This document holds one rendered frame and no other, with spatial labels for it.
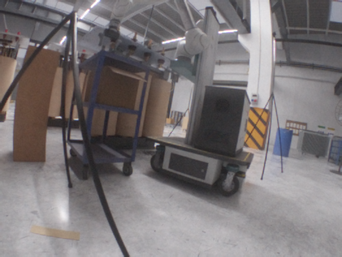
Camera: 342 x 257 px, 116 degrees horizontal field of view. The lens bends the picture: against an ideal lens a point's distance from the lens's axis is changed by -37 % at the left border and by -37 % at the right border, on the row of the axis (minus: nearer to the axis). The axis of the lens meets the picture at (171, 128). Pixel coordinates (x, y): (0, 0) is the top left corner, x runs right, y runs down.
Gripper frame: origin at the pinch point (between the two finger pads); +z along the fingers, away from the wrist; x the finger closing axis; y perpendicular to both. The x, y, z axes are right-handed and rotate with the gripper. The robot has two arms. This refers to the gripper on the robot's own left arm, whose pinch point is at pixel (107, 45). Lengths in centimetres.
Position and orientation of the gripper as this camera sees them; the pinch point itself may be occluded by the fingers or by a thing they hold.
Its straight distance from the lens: 138.7
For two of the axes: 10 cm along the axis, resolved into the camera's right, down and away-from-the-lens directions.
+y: 7.0, 1.6, -6.9
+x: 6.9, 0.8, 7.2
